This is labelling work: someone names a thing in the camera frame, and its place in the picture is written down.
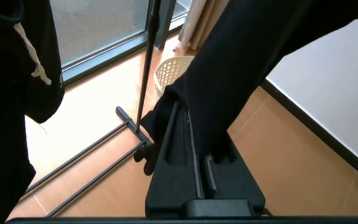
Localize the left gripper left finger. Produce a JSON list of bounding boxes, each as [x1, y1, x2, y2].
[[144, 100, 204, 218]]

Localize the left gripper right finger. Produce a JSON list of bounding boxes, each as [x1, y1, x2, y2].
[[203, 141, 266, 218]]

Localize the black garment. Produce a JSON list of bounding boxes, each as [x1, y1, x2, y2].
[[134, 0, 358, 177]]

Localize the black drawstring shorts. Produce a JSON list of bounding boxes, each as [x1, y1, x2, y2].
[[0, 0, 65, 224]]

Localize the black clothes rack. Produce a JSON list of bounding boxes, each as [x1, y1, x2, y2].
[[25, 0, 162, 218]]

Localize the white laundry basket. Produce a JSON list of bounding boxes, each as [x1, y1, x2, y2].
[[153, 55, 195, 99]]

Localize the beige curtain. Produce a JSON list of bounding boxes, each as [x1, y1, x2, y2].
[[177, 0, 229, 51]]

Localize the window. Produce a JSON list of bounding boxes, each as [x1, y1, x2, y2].
[[50, 0, 192, 88]]

